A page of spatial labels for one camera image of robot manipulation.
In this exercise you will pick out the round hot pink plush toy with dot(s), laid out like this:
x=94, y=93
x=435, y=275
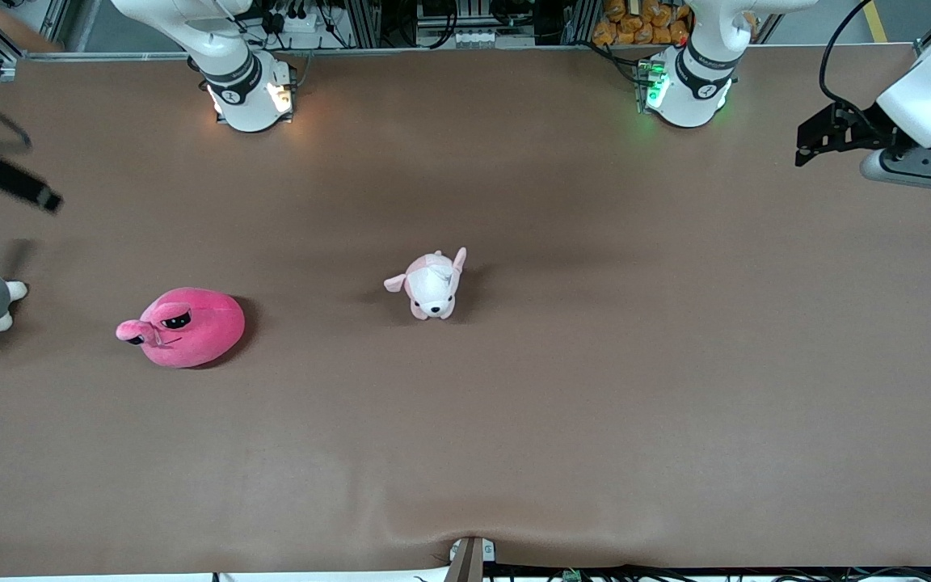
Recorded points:
x=191, y=327

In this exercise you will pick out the aluminium frame rail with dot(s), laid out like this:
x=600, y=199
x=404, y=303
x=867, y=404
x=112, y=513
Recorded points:
x=110, y=55

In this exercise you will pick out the orange snack packets pile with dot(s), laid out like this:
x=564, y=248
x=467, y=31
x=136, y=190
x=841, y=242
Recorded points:
x=643, y=23

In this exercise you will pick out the aluminium frame post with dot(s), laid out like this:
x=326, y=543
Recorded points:
x=364, y=23

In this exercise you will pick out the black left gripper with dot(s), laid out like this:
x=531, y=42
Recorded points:
x=860, y=132

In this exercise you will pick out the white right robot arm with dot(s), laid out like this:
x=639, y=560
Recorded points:
x=235, y=81

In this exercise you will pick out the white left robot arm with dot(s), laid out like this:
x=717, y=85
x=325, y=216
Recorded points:
x=696, y=81

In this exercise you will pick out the small white socket strip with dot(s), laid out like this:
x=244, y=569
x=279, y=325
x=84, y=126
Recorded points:
x=482, y=37

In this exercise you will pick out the brown table cover cloth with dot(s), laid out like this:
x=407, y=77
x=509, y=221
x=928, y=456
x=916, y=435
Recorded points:
x=465, y=444

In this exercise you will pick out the metal profile table bracket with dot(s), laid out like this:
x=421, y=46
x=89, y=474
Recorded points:
x=467, y=562

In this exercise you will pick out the pale pink white plush dog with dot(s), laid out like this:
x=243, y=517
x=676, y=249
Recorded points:
x=431, y=284

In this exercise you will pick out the white power strip with plugs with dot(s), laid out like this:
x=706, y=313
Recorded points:
x=297, y=20

